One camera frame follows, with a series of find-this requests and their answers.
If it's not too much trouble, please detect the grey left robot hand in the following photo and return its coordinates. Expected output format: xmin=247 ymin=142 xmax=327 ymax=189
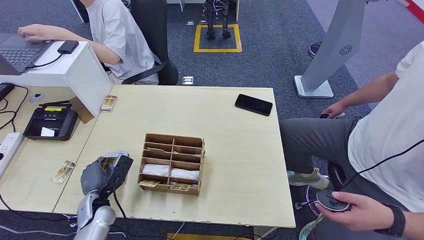
xmin=80 ymin=155 xmax=115 ymax=196

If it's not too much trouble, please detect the operator person's right hand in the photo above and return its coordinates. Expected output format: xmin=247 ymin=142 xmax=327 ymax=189
xmin=321 ymin=100 xmax=349 ymax=119

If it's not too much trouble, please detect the guest person's right hand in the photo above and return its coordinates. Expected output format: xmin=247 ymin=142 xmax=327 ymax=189
xmin=17 ymin=23 xmax=51 ymax=43

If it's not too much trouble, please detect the operator person's left hand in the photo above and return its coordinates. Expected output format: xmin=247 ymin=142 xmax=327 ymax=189
xmin=314 ymin=191 xmax=397 ymax=232

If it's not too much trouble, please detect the round handheld controller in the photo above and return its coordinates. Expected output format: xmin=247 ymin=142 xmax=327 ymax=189
xmin=316 ymin=189 xmax=351 ymax=213

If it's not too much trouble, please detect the operator person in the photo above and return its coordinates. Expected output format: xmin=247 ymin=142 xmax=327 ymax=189
xmin=279 ymin=41 xmax=424 ymax=240

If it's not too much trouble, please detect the guest person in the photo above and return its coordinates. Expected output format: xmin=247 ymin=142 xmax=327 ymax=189
xmin=17 ymin=0 xmax=161 ymax=86

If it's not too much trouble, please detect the grey laptop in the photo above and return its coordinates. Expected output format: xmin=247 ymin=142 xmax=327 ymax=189
xmin=0 ymin=34 xmax=56 ymax=76

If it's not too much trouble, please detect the black wrist watch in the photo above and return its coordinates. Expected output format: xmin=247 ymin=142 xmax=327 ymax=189
xmin=374 ymin=204 xmax=407 ymax=238

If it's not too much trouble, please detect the black adapter box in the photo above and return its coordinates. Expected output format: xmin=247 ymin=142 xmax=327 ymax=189
xmin=56 ymin=40 xmax=80 ymax=55

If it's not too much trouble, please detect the black floor cabinet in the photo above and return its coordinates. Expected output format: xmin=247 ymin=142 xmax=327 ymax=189
xmin=70 ymin=0 xmax=90 ymax=23

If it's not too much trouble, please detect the green sneaker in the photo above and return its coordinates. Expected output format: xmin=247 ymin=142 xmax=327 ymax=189
xmin=287 ymin=167 xmax=331 ymax=191
xmin=298 ymin=211 xmax=327 ymax=240

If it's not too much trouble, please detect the white folded packet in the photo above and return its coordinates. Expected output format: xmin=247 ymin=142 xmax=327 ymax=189
xmin=169 ymin=168 xmax=201 ymax=181
xmin=141 ymin=163 xmax=170 ymax=177

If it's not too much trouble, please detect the dark round floor base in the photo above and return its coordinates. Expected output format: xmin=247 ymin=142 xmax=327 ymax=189
xmin=307 ymin=40 xmax=323 ymax=59

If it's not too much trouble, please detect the black power brick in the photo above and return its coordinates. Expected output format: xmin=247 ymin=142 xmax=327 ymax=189
xmin=0 ymin=82 xmax=15 ymax=100

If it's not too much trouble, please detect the small brown cardboard box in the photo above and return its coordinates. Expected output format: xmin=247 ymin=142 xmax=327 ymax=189
xmin=69 ymin=96 xmax=95 ymax=125

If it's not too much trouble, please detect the black handheld screen controller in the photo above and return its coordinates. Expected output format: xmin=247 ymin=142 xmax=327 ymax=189
xmin=22 ymin=100 xmax=80 ymax=142

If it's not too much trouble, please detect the white desk partition box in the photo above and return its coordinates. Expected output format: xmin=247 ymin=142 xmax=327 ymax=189
xmin=0 ymin=40 xmax=114 ymax=118

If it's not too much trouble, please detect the grey kiosk stand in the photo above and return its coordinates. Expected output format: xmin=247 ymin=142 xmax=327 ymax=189
xmin=293 ymin=0 xmax=367 ymax=99

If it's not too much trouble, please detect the wooden compartment organizer box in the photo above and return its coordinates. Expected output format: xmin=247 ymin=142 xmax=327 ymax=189
xmin=137 ymin=133 xmax=206 ymax=197

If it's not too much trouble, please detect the black smartphone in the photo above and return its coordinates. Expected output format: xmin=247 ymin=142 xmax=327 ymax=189
xmin=234 ymin=93 xmax=274 ymax=117

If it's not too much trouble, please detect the white power strip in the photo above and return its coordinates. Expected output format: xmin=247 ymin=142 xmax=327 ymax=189
xmin=0 ymin=132 xmax=25 ymax=178

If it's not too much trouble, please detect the black office chair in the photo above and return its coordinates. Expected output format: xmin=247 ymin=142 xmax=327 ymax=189
xmin=120 ymin=0 xmax=180 ymax=86

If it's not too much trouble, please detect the yellow floor tape strip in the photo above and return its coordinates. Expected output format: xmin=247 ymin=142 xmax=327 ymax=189
xmin=166 ymin=232 xmax=255 ymax=240

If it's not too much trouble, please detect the yellow floor tape square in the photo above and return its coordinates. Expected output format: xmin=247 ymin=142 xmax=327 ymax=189
xmin=193 ymin=23 xmax=243 ymax=54

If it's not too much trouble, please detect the background humanoid robot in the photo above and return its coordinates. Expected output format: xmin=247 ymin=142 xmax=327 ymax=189
xmin=202 ymin=0 xmax=232 ymax=41

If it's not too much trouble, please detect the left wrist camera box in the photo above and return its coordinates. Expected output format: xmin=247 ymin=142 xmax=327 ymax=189
xmin=106 ymin=154 xmax=134 ymax=193

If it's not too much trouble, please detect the black adapter cable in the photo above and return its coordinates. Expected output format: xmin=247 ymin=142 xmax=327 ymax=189
xmin=25 ymin=53 xmax=64 ymax=69

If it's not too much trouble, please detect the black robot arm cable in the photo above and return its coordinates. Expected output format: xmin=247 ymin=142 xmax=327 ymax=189
xmin=112 ymin=188 xmax=128 ymax=220

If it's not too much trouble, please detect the black controller cable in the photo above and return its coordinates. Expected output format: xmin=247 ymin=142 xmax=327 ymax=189
xmin=332 ymin=139 xmax=424 ymax=196

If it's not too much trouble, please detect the black desk cable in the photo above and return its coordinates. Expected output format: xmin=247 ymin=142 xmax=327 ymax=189
xmin=0 ymin=85 xmax=29 ymax=133

